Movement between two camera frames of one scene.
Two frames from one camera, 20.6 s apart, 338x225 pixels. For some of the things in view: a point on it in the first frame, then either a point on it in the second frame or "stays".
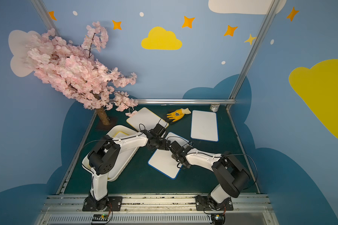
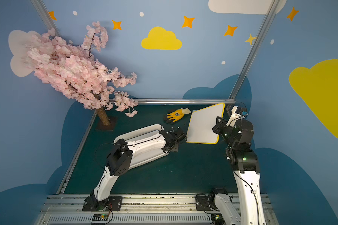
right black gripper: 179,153 -> 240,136
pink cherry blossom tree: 74,68 stays
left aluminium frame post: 45,16 stays
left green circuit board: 100,217 stays
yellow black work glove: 178,114 stays
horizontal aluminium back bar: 183,100 stays
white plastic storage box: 125,158 -> 146,146
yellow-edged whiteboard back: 145,119 -> 200,129
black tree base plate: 99,125 stays
